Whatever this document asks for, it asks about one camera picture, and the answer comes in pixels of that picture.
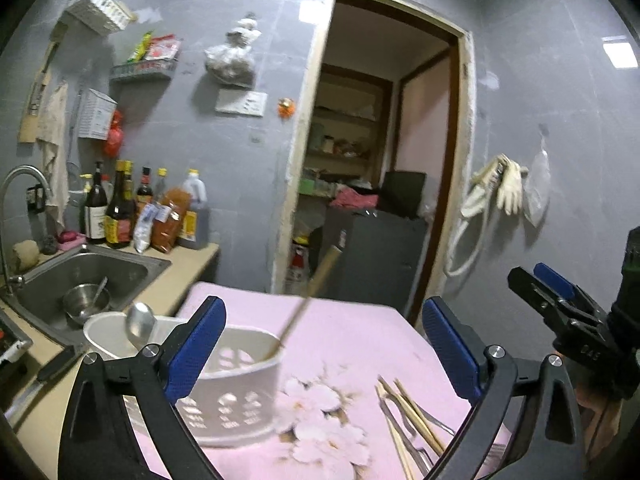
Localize white plastic utensil caddy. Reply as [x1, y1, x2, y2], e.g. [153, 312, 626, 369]
[84, 312, 283, 448]

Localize person right hand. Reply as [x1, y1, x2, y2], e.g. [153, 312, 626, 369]
[575, 386, 624, 460]

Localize clear hanging plastic bag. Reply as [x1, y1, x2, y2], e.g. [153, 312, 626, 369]
[523, 138, 551, 228]

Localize thick brown chopstick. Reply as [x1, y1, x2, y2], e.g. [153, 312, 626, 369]
[378, 376, 445, 457]

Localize steel ladle in caddy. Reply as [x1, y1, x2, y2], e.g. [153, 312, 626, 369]
[125, 301, 156, 350]

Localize white rubber gloves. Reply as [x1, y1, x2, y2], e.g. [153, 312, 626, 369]
[468, 154, 523, 216]

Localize spoon in steel bowl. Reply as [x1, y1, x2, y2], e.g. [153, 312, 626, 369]
[82, 276, 108, 316]

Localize steel bowl in sink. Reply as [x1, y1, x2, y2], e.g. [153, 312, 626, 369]
[62, 283, 111, 325]

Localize stainless steel sink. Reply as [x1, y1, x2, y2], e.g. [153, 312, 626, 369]
[1, 245, 170, 346]

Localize curved steel faucet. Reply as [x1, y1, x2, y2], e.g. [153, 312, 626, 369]
[0, 164, 53, 296]

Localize dark grey cabinet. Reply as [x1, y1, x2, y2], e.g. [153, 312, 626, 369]
[319, 208, 427, 313]

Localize pink floral table mat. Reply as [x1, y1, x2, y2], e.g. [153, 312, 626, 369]
[168, 283, 470, 479]

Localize round loofah scrubber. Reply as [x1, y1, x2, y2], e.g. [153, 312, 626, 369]
[12, 240, 40, 273]

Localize pink soap dish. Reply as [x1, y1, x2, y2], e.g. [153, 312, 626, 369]
[56, 231, 86, 252]

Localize orange spice powder bag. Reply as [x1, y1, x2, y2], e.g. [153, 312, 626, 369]
[151, 188, 191, 254]

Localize large dark sauce bottle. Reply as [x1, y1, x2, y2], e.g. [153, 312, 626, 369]
[104, 160, 134, 248]

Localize large dark oil jug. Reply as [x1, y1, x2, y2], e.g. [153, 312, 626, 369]
[178, 168, 209, 250]

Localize dark bottle white label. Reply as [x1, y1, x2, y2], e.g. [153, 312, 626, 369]
[84, 162, 108, 244]

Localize white seasoning packet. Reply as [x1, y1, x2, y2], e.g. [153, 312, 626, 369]
[132, 203, 160, 254]

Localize red cloth on cabinet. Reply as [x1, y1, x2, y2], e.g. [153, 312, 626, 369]
[329, 186, 378, 209]

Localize small red cap bottle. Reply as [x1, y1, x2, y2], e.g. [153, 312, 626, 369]
[134, 166, 153, 214]

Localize yellow cap clear bottle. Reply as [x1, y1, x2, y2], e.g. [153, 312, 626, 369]
[153, 167, 167, 204]

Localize red plastic bag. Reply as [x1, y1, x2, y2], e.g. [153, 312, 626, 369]
[103, 110, 124, 158]

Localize beige hanging dish cloth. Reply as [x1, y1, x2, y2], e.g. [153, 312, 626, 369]
[37, 80, 70, 233]

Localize black handled kitchen knife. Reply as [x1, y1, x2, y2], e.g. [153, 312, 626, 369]
[3, 344, 85, 422]

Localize white hose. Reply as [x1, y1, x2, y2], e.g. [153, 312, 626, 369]
[444, 184, 494, 279]

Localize wooden door frame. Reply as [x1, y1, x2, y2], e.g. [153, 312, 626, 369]
[268, 0, 476, 325]

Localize wooden handled long utensil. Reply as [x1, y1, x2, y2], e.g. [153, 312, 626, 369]
[266, 245, 342, 360]

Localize black wall outlet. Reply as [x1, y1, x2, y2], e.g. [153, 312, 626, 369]
[26, 183, 47, 214]

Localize white wall calendar box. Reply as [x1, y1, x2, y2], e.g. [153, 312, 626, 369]
[75, 89, 117, 141]

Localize white wall socket panel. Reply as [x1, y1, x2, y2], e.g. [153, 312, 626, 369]
[215, 89, 268, 117]

